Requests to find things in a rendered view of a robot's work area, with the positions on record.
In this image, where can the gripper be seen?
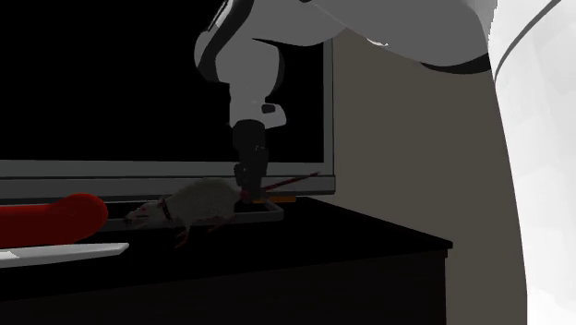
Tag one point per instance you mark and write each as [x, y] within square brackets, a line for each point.
[251, 148]

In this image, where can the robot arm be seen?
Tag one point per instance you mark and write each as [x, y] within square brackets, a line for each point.
[535, 135]

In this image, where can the orange flat thing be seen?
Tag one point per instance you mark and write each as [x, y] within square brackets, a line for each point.
[283, 199]

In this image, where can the white toy rat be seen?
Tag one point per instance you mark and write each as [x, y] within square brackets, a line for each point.
[202, 202]

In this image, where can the black cabinet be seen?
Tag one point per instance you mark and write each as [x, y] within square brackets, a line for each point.
[292, 270]

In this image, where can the grey framed television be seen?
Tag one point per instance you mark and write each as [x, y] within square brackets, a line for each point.
[112, 90]

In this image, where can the red rounded cylinder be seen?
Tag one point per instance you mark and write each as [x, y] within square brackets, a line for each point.
[49, 220]

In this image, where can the white flat slab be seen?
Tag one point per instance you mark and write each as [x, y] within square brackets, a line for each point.
[54, 253]

